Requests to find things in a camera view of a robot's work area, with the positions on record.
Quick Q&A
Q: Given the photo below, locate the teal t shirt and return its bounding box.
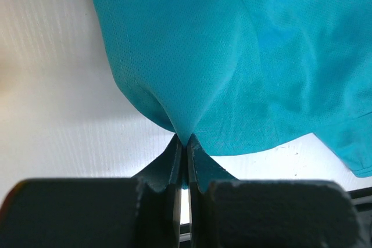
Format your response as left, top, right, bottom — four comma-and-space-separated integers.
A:
92, 0, 371, 177

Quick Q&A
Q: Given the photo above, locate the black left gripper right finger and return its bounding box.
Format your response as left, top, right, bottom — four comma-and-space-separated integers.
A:
187, 136, 358, 247

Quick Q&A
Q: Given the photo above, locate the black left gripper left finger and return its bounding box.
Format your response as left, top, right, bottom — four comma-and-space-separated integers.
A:
1, 136, 183, 247

